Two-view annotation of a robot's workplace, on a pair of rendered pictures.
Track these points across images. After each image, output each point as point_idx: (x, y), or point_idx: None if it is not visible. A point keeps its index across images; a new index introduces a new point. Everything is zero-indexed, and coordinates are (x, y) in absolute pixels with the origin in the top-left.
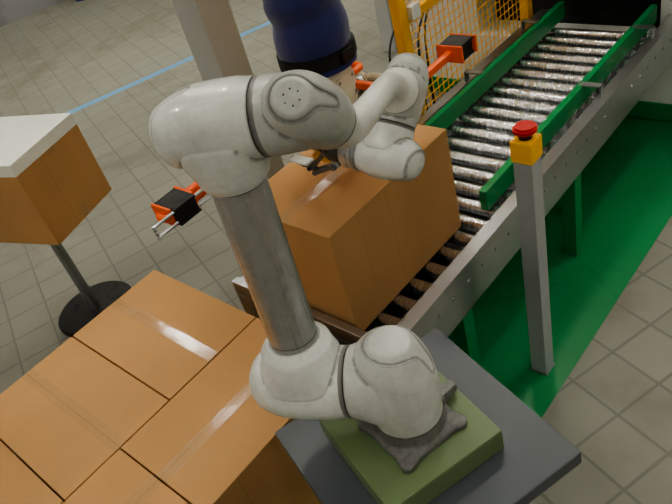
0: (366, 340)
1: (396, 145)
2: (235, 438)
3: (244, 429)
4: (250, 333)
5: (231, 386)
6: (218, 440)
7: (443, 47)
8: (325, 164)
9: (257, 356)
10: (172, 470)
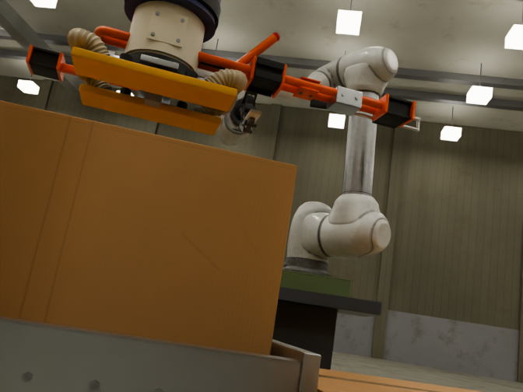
0: (323, 203)
1: None
2: (417, 385)
3: (405, 383)
4: (339, 387)
5: (401, 390)
6: (437, 390)
7: (64, 58)
8: (242, 125)
9: (378, 212)
10: None
